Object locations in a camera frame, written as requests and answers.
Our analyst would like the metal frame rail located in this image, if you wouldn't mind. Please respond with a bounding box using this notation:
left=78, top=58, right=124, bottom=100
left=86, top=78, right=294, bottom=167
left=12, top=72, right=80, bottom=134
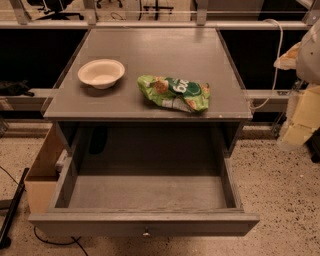
left=0, top=0, right=320, bottom=30

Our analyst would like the black object on rail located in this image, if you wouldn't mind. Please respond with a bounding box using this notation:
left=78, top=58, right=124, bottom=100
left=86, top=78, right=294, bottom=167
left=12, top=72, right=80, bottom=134
left=0, top=80, right=34, bottom=97

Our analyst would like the small metal drawer knob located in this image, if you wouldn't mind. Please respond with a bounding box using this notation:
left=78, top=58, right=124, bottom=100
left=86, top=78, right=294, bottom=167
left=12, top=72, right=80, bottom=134
left=142, top=227, right=151, bottom=238

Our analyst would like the white paper bowl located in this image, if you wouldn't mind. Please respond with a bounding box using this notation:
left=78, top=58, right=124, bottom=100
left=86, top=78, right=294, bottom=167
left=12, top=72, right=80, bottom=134
left=78, top=59, right=125, bottom=89

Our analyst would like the grey drawer cabinet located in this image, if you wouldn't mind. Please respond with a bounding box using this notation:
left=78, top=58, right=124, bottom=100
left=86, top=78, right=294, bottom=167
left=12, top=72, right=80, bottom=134
left=42, top=27, right=254, bottom=159

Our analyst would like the open grey top drawer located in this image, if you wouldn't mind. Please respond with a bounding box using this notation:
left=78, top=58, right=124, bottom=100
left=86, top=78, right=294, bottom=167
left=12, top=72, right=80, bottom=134
left=28, top=126, right=261, bottom=238

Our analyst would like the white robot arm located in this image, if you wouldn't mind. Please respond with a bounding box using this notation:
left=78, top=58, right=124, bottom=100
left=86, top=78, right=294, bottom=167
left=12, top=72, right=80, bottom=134
left=274, top=20, right=320, bottom=150

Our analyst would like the black floor cable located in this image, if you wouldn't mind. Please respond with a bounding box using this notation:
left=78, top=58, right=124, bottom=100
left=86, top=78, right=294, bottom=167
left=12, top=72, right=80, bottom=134
left=33, top=226, right=90, bottom=256

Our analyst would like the black bar on floor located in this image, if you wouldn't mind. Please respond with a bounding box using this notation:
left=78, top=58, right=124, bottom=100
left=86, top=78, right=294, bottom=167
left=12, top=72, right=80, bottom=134
left=0, top=168, right=29, bottom=250

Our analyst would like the green rice chip bag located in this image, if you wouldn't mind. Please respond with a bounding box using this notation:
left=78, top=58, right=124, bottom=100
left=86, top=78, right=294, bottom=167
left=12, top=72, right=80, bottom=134
left=137, top=75, right=210, bottom=113

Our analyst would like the white cable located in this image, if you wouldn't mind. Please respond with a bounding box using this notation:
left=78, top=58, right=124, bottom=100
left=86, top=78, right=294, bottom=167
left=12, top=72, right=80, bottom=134
left=250, top=18, right=284, bottom=112

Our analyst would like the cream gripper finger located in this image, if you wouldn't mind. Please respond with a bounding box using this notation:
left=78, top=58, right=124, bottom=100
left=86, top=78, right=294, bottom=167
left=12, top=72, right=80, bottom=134
left=274, top=42, right=301, bottom=70
left=277, top=85, right=320, bottom=151

